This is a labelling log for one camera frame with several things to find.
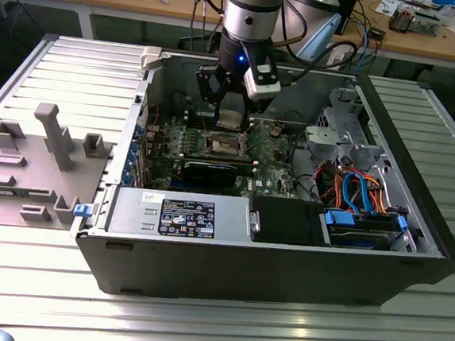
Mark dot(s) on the round coin battery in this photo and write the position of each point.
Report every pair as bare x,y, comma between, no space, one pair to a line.
275,131

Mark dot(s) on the hard disk in blue carrier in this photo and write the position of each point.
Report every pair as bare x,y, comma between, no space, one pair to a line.
339,219

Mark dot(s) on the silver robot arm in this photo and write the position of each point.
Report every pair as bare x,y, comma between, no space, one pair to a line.
251,17

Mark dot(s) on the silver power supply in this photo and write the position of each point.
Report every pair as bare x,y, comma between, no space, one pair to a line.
128,213

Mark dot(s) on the grey case latch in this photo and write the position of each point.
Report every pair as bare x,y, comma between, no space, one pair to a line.
149,58

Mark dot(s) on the black PC case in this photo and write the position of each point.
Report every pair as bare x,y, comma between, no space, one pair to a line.
242,271

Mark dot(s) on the silver CPU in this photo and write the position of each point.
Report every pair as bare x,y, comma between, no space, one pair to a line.
230,119

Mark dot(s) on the blue case latch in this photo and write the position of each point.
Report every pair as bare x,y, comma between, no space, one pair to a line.
81,210

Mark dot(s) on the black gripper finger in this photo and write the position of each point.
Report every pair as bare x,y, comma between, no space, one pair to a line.
262,105
215,85

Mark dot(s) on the black graphics card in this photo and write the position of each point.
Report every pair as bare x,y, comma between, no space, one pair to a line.
207,174

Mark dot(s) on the grey parts rack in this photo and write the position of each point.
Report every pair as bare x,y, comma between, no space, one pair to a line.
31,185

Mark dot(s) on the small metal electronic device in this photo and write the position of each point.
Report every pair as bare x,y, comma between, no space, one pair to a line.
404,20

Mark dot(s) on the silver metal drive cage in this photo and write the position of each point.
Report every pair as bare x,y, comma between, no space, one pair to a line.
326,137

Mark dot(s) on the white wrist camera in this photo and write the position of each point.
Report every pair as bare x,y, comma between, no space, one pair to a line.
262,87

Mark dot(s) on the green motherboard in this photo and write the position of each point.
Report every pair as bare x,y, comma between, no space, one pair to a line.
271,166

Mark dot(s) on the CPU socket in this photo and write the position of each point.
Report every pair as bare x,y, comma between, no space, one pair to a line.
223,144

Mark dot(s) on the black box on desk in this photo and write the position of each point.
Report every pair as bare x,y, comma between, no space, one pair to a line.
350,9

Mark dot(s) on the white printed leaflet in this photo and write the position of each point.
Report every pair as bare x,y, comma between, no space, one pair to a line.
387,7

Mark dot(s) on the black optical drive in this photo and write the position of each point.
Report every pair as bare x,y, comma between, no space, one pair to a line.
283,221

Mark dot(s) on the small black adapter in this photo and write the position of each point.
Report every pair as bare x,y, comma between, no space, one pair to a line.
377,33

